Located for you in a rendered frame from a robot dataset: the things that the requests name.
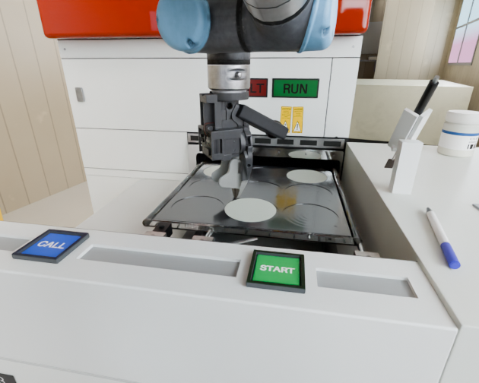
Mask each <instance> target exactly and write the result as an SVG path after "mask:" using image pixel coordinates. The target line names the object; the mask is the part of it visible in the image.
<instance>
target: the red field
mask: <svg viewBox="0 0 479 383"><path fill-rule="evenodd" d="M247 91H249V96H266V80H250V88H249V89H248V90H247Z"/></svg>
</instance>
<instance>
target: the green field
mask: <svg viewBox="0 0 479 383"><path fill-rule="evenodd" d="M317 85H318V81H310V80H274V96H280V97H316V94H317Z"/></svg>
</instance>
